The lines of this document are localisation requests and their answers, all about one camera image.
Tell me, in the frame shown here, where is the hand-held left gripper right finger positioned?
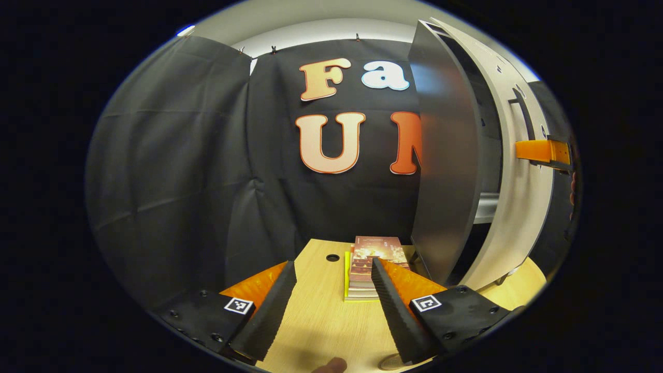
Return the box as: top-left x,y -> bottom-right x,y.
371,257 -> 518,365

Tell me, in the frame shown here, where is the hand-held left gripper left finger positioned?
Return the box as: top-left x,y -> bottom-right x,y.
155,260 -> 297,362

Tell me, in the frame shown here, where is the beige cabinet door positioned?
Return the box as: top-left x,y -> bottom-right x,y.
430,17 -> 556,292

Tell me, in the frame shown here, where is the dark grey cabinet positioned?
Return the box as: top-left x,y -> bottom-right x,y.
408,20 -> 524,286

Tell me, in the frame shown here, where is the stack of brown books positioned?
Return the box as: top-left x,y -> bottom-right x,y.
348,236 -> 410,299

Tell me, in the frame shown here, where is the black backdrop cloth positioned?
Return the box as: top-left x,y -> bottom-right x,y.
85,35 -> 578,311

